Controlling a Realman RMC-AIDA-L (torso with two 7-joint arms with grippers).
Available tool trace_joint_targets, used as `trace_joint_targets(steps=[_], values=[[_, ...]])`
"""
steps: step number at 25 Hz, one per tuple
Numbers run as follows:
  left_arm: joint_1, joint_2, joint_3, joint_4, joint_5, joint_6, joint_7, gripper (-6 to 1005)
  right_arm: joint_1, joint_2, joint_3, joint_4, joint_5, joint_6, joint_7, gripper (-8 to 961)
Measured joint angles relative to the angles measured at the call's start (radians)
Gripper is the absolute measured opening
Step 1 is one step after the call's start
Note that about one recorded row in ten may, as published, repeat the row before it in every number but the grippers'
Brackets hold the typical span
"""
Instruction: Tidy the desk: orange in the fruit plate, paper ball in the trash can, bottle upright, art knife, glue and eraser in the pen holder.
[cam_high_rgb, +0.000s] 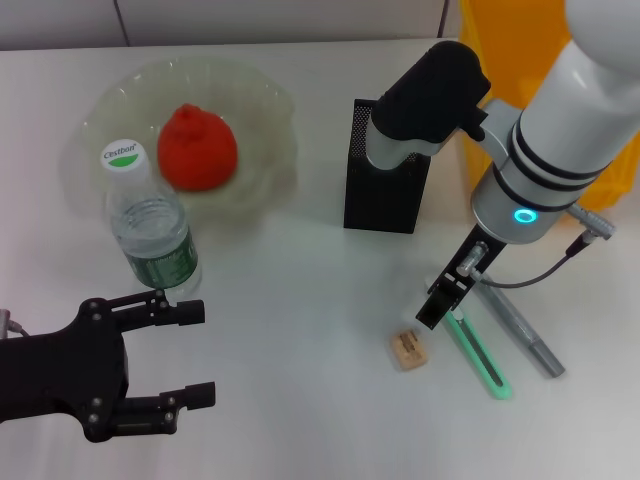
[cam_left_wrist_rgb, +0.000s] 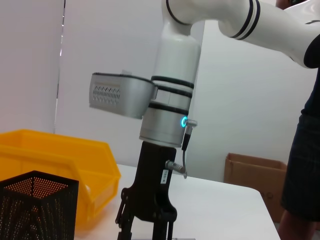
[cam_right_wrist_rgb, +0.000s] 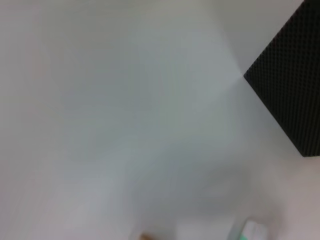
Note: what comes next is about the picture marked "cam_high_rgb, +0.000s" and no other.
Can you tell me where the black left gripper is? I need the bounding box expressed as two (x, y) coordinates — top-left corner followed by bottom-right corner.
(0, 288), (217, 444)

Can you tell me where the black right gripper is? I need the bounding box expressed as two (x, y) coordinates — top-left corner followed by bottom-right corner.
(415, 223), (509, 331)

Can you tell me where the beige eraser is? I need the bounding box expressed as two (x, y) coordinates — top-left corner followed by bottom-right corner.
(389, 329), (430, 372)

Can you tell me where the green utility knife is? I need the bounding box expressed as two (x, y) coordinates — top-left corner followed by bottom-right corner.
(424, 279), (514, 402)

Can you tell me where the grey marker pen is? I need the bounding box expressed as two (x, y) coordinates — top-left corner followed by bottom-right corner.
(474, 272), (567, 379)

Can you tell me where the clear green-label water bottle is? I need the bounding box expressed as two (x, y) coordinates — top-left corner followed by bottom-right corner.
(99, 138), (204, 297)

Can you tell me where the orange fruit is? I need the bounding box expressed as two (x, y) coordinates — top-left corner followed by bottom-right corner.
(156, 103), (239, 193)

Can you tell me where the black mesh pen holder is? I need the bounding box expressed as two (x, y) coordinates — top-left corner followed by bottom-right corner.
(342, 98), (433, 235)

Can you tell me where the green glass fruit plate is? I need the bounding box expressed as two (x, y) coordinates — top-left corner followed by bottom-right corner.
(62, 55), (300, 226)

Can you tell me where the yellow plastic bin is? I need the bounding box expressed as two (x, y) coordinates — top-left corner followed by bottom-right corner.
(458, 0), (640, 211)

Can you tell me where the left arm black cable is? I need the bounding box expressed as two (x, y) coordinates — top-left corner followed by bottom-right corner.
(0, 308), (32, 338)

